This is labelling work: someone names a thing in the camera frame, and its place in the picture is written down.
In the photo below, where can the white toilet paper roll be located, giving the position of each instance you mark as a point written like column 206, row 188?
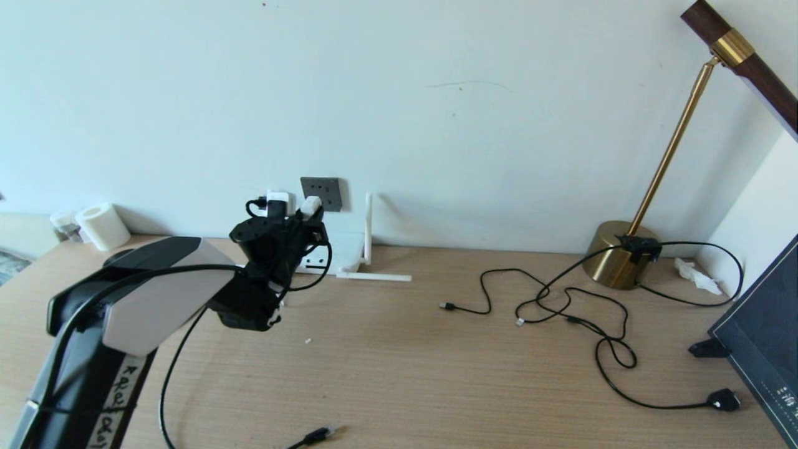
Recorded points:
column 105, row 227

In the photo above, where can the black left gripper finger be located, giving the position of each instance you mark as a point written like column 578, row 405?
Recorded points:
column 320, row 218
column 300, row 218

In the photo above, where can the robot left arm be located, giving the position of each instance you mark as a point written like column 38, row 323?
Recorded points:
column 156, row 299

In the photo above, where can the black lamp switch box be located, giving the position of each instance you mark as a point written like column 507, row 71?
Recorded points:
column 639, row 247

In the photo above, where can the crumpled white tissue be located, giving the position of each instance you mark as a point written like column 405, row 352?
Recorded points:
column 695, row 274

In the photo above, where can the small clear jar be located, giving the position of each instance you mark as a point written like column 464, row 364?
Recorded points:
column 64, row 223

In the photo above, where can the grey wall socket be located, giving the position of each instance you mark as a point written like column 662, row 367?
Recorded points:
column 330, row 193

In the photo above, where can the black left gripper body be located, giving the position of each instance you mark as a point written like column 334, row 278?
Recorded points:
column 274, row 243

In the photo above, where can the white router with antennas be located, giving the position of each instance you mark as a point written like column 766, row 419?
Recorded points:
column 346, row 252

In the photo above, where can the brass desk lamp wooden head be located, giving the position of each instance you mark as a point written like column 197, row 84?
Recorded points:
column 614, row 255

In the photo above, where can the white power adapter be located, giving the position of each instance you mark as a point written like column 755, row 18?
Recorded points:
column 312, row 206

